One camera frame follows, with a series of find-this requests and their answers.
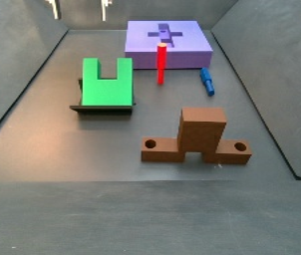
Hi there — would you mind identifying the brown T-shaped block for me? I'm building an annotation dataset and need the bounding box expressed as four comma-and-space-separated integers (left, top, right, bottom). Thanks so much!
142, 108, 252, 164

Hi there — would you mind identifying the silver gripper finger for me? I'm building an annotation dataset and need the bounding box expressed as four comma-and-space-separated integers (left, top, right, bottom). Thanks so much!
102, 0, 114, 22
46, 0, 60, 20

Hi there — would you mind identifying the black angle bracket fixture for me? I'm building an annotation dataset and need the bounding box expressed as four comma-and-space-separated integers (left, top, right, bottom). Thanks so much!
70, 79, 135, 114

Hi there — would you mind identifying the green U-shaped block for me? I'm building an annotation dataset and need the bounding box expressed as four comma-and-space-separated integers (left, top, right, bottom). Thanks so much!
82, 58, 134, 107

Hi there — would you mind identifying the purple board with cross slot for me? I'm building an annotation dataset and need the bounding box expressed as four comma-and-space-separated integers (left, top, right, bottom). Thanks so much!
126, 21, 213, 70

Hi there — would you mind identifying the blue cylindrical peg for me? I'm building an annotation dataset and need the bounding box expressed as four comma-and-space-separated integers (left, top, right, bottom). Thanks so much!
200, 68, 214, 97

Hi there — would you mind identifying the red cylindrical peg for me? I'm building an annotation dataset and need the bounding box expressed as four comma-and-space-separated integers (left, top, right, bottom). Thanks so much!
157, 43, 166, 85

